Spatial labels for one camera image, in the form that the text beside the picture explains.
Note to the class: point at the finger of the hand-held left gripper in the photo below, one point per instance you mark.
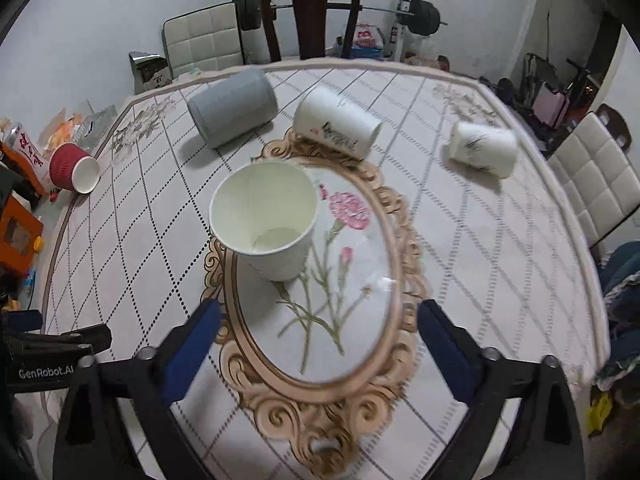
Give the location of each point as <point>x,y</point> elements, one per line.
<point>85,337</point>

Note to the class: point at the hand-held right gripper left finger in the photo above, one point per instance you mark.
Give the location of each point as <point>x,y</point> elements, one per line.
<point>192,355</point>

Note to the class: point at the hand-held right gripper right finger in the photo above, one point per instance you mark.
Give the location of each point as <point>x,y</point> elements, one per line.
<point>445,355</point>

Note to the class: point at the plain white paper cup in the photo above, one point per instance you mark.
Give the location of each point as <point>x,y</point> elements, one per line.
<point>260,210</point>

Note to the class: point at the red ribbed paper cup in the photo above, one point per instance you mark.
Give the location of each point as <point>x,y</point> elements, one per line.
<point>67,162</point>

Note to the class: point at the white cup with black print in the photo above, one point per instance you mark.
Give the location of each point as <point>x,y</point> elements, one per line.
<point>330,115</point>
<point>487,147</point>

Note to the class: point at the grey cup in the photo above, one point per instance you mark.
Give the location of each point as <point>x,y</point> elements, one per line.
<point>232,107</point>

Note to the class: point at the floral printed tablecloth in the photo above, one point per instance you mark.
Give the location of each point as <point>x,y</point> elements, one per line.
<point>500,260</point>

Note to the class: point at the orange cardboard box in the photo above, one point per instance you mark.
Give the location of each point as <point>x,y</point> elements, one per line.
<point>20,210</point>

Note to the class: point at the yellow object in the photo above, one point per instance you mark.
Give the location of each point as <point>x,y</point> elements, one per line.
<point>600,412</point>

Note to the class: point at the red and white packet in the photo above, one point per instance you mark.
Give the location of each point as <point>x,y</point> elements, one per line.
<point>30,152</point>

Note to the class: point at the dark blue clothing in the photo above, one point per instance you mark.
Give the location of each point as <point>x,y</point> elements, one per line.
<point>622,270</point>

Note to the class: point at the clear plastic snack packet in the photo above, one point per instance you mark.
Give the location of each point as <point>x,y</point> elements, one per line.
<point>75,125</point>

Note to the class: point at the white padded chair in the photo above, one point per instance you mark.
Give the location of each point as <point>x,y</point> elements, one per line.
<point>200,35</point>
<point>595,180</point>

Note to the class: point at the pink suitcase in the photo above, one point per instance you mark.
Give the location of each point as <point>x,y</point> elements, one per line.
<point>550,105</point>

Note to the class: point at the white barbell rack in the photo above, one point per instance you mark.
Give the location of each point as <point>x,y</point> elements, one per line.
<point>400,35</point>

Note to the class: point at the red and white plastic bag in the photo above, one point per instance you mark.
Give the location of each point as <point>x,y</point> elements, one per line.
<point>367,37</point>

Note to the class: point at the black barbell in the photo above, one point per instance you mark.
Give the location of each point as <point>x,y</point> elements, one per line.
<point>422,17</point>

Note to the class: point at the dark wooden chair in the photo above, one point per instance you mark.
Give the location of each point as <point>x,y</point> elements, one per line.
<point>312,20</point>

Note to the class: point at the black metal frame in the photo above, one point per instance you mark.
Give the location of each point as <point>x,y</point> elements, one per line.
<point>537,67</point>

